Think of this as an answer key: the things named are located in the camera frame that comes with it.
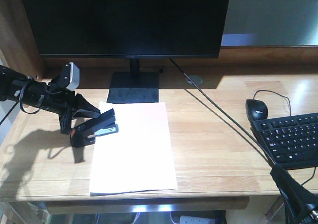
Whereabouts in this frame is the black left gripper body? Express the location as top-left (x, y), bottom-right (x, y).
top-left (26, 78), bottom-right (80, 135)

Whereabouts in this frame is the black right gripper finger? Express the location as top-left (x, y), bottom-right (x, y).
top-left (270, 166), bottom-right (318, 224)

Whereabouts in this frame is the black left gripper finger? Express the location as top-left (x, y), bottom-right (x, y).
top-left (59, 106), bottom-right (73, 135)
top-left (74, 94), bottom-right (100, 118)

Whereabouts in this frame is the black stapler with orange tab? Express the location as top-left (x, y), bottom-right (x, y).
top-left (70, 109), bottom-right (119, 148)

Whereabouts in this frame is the white paper sheet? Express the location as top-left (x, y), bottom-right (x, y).
top-left (89, 102), bottom-right (178, 195)

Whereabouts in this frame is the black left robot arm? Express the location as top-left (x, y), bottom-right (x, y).
top-left (0, 62), bottom-right (100, 134)

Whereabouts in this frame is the wooden desk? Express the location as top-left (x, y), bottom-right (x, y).
top-left (0, 0), bottom-right (318, 214)

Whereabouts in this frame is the black keyboard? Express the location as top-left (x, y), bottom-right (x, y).
top-left (251, 113), bottom-right (318, 170)

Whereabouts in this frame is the black computer monitor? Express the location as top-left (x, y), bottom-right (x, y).
top-left (22, 0), bottom-right (229, 103)

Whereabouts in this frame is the black computer mouse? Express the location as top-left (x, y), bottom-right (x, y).
top-left (245, 99), bottom-right (268, 123)

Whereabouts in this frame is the white power strip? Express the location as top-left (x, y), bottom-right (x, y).
top-left (180, 216), bottom-right (216, 224)

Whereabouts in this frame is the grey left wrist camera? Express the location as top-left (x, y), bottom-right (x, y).
top-left (50, 62), bottom-right (80, 92)

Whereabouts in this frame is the black monitor cable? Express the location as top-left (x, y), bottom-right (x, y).
top-left (169, 58), bottom-right (279, 166)

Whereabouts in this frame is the silver desk cable grommet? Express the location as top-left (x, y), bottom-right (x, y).
top-left (185, 75), bottom-right (203, 86)

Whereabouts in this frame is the black mouse cable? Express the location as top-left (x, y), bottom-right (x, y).
top-left (253, 89), bottom-right (292, 117)

